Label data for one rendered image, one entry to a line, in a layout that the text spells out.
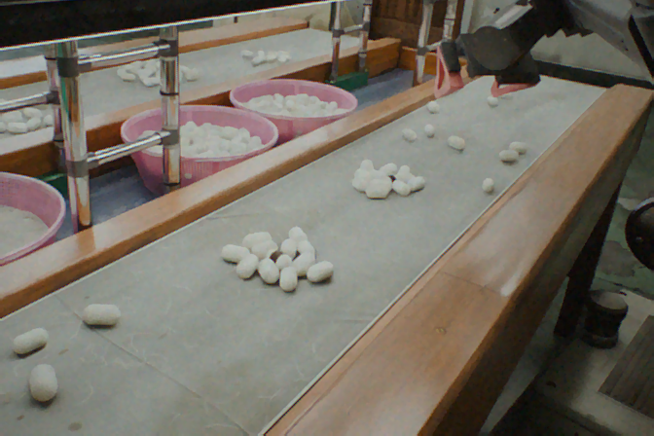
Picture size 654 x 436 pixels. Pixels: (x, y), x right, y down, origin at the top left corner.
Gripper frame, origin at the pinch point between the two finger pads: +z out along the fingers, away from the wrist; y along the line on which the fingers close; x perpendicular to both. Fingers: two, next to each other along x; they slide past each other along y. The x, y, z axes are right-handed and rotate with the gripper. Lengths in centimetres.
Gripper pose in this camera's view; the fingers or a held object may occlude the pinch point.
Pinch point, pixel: (467, 90)
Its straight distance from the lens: 95.6
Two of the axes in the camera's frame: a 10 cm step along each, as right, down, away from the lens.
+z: -2.8, 4.3, 8.6
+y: 9.4, -0.7, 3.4
